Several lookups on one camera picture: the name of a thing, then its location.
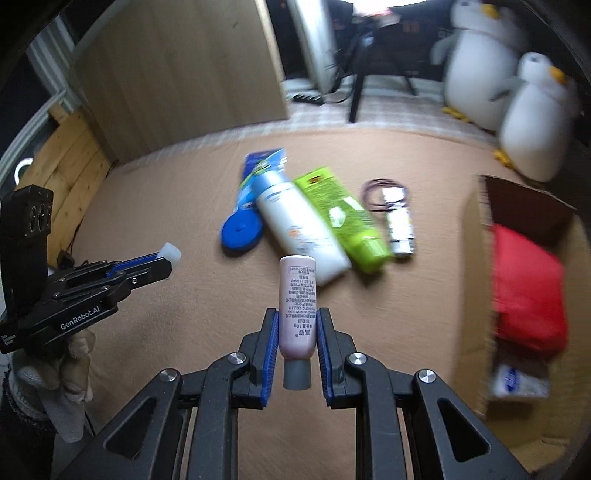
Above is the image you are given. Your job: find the small white bottle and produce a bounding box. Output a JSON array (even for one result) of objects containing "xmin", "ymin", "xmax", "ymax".
[{"xmin": 156, "ymin": 242, "xmax": 182, "ymax": 266}]

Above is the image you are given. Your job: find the pink bottle grey cap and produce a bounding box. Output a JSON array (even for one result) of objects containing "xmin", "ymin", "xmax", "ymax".
[{"xmin": 279, "ymin": 255, "xmax": 317, "ymax": 391}]

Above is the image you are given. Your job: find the green tube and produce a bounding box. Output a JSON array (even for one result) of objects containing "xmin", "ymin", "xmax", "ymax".
[{"xmin": 294, "ymin": 167, "xmax": 390, "ymax": 275}]

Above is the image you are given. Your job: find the white sunscreen bottle blue cap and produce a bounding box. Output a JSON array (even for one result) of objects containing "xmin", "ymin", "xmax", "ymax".
[{"xmin": 256, "ymin": 179, "xmax": 352, "ymax": 286}]

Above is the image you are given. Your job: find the patterned tissue pack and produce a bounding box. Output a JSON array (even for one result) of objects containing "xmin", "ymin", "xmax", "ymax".
[{"xmin": 489, "ymin": 363, "xmax": 550, "ymax": 402}]

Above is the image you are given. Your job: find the red fabric pouch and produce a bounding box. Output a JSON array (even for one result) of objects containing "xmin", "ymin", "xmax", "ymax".
[{"xmin": 493, "ymin": 224, "xmax": 569, "ymax": 361}]

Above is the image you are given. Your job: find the left white gloved hand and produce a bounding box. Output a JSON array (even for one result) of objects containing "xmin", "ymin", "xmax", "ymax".
[{"xmin": 9, "ymin": 329, "xmax": 96, "ymax": 444}]

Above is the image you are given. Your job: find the blue round container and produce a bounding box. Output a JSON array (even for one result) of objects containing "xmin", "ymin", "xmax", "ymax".
[{"xmin": 221, "ymin": 209, "xmax": 263, "ymax": 254}]

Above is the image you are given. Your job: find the pine wood plank panel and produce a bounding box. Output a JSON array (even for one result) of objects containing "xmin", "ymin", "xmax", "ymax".
[{"xmin": 18, "ymin": 109, "xmax": 111, "ymax": 267}]

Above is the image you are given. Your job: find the patterned lighter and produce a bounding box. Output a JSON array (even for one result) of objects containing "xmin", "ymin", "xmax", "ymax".
[{"xmin": 386, "ymin": 203, "xmax": 415, "ymax": 259}]

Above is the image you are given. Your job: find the blue blister pack card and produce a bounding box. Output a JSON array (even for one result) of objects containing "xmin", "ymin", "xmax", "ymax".
[{"xmin": 235, "ymin": 148, "xmax": 288, "ymax": 212}]

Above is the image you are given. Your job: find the purple hair band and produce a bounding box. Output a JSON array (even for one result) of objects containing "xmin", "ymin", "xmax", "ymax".
[{"xmin": 361, "ymin": 178, "xmax": 408, "ymax": 213}]

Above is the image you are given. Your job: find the cardboard box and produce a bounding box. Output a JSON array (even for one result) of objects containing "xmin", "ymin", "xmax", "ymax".
[{"xmin": 453, "ymin": 175, "xmax": 590, "ymax": 472}]

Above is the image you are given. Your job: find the wooden headboard panel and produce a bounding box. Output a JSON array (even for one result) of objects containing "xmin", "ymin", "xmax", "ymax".
[{"xmin": 73, "ymin": 1, "xmax": 288, "ymax": 162}]

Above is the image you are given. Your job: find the black power strip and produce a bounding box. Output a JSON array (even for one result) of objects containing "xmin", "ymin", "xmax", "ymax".
[{"xmin": 291, "ymin": 93, "xmax": 325, "ymax": 106}]

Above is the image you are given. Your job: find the small penguin plush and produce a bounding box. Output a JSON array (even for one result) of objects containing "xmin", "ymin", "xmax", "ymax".
[{"xmin": 490, "ymin": 52, "xmax": 581, "ymax": 183}]

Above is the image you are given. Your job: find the large penguin plush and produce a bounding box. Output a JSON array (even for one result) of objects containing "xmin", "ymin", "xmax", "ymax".
[{"xmin": 430, "ymin": 1, "xmax": 528, "ymax": 131}]

